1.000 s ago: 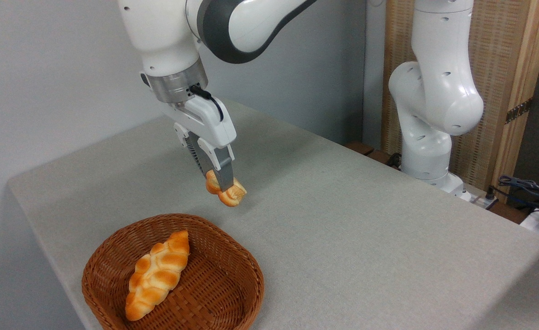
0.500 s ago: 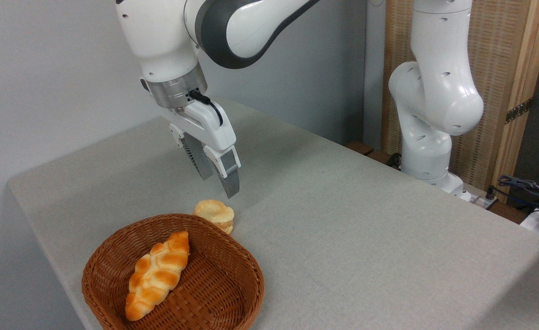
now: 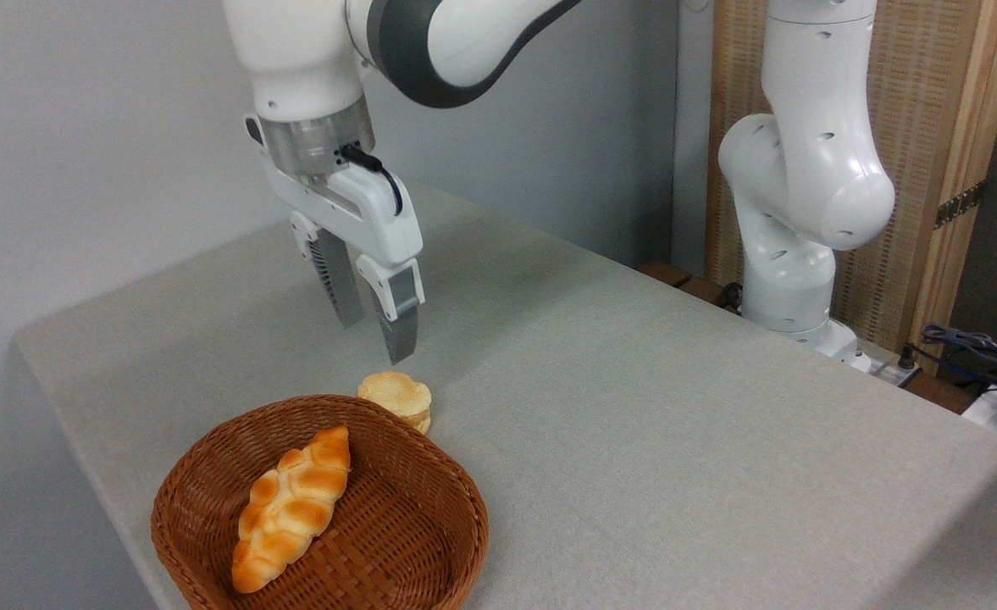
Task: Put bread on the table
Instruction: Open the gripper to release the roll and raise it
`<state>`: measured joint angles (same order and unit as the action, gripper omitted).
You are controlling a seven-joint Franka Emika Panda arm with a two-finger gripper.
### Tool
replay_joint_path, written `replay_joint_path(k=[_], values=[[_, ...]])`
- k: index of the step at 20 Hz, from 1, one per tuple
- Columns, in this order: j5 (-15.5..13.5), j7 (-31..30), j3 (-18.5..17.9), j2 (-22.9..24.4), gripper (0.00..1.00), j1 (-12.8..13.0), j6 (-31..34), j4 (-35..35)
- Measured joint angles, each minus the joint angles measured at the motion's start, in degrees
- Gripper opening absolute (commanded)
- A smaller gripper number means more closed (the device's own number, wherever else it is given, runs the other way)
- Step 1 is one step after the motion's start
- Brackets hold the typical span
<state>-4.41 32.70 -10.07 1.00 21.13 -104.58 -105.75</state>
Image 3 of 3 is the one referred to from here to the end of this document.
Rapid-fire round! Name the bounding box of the round flower-shaped bread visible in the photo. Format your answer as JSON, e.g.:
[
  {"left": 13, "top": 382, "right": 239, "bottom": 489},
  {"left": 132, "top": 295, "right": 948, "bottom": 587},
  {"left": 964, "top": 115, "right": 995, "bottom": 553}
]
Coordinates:
[{"left": 357, "top": 371, "right": 433, "bottom": 435}]

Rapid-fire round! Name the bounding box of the woven screen with wooden frame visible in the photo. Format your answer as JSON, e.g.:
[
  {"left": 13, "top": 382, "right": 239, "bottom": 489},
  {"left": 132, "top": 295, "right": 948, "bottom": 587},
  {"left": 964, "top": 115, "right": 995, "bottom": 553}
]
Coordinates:
[{"left": 706, "top": 0, "right": 997, "bottom": 374}]

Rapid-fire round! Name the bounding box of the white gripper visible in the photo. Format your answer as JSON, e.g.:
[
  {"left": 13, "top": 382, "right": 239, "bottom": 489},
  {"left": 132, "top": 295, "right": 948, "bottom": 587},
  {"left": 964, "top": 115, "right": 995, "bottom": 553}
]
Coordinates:
[{"left": 244, "top": 114, "right": 427, "bottom": 365}]

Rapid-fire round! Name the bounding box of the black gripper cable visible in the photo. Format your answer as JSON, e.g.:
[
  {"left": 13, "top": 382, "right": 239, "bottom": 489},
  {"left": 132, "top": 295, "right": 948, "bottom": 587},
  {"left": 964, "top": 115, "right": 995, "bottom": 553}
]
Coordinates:
[{"left": 339, "top": 144, "right": 404, "bottom": 217}]

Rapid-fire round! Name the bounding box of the metal screen hinge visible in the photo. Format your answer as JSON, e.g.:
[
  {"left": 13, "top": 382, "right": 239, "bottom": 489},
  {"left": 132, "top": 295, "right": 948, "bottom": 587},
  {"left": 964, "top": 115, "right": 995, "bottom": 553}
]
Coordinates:
[{"left": 934, "top": 180, "right": 988, "bottom": 230}]

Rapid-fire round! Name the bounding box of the brown wicker basket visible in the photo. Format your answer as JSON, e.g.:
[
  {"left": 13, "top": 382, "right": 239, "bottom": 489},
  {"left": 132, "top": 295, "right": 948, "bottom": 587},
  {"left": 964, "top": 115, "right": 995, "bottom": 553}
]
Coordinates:
[{"left": 151, "top": 394, "right": 490, "bottom": 610}]

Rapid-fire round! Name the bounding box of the long braided bread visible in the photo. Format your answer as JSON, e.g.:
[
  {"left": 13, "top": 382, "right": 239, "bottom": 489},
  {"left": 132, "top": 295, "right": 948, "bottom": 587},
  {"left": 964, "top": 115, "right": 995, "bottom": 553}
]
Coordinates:
[{"left": 231, "top": 425, "right": 352, "bottom": 594}]

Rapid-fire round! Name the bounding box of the grey fabric tablecloth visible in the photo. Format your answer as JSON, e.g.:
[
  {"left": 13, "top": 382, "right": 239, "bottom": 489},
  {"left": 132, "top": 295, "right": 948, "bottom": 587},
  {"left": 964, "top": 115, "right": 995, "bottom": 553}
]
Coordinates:
[{"left": 14, "top": 182, "right": 997, "bottom": 610}]

